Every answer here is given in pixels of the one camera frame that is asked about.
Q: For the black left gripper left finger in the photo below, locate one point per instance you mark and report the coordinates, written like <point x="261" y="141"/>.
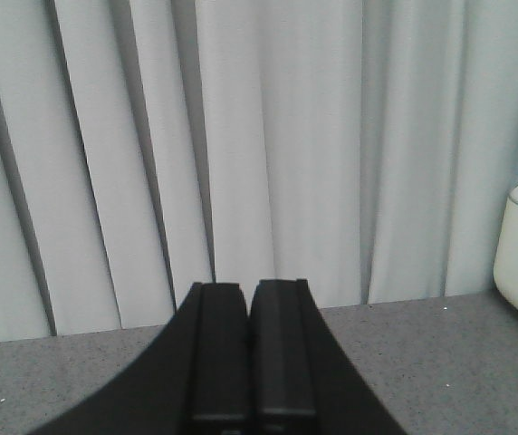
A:
<point x="192" y="379"/>

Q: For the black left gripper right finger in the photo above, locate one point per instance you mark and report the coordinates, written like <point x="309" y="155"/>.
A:
<point x="304" y="383"/>

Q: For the white pleated curtain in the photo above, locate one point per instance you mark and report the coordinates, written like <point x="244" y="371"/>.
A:
<point x="366" y="146"/>

